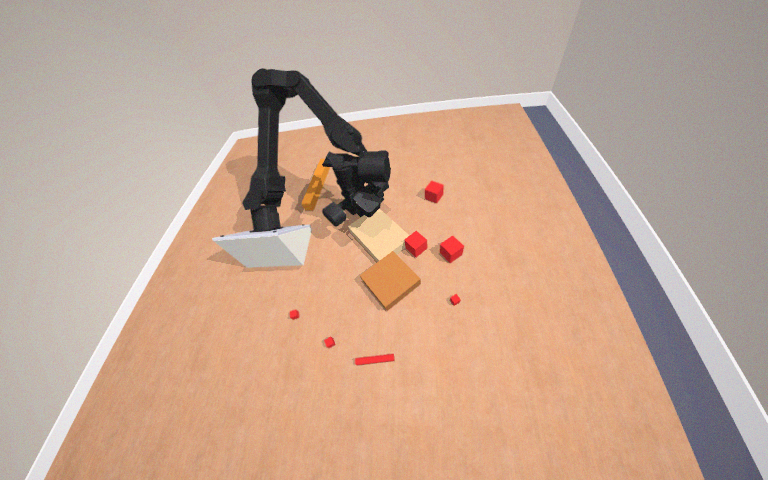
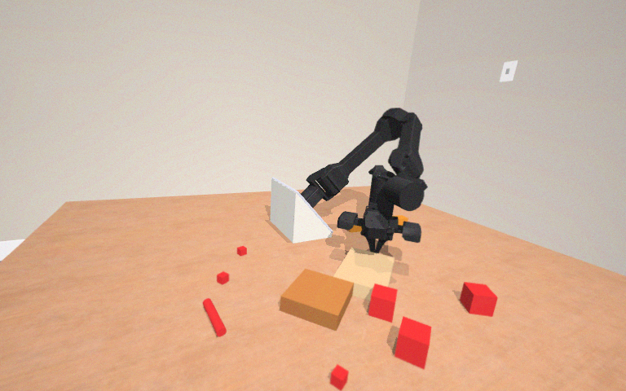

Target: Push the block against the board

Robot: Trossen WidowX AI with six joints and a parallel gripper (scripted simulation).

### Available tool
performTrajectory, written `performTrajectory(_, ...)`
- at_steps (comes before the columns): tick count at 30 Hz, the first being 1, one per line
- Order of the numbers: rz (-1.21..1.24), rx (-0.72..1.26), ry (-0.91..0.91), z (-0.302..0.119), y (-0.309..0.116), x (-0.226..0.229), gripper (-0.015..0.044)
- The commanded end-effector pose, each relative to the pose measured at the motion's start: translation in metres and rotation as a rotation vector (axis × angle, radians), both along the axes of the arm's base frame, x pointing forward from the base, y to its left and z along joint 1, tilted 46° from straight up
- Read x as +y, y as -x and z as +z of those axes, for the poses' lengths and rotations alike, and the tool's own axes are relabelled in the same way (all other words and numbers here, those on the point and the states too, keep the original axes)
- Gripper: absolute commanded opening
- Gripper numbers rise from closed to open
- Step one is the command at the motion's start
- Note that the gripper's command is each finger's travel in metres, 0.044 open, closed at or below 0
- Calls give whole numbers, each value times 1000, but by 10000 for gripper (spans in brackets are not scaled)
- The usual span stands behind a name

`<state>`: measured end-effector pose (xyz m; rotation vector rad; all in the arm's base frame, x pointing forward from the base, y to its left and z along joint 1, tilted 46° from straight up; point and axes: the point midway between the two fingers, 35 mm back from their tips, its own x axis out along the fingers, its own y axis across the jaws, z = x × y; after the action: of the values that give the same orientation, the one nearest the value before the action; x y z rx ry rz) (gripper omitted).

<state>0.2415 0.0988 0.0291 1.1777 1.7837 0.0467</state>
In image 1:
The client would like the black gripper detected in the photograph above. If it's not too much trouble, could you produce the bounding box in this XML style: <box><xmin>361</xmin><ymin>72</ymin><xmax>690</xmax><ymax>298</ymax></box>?
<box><xmin>322</xmin><ymin>176</ymin><xmax>389</xmax><ymax>226</ymax></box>

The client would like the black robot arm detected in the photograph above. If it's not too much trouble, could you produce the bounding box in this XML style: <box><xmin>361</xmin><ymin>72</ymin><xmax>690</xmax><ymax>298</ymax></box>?
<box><xmin>243</xmin><ymin>68</ymin><xmax>391</xmax><ymax>232</ymax></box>

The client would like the red cylinder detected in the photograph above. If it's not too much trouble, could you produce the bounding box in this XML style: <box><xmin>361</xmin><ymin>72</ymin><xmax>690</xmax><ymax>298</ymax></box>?
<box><xmin>355</xmin><ymin>354</ymin><xmax>395</xmax><ymax>366</ymax></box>

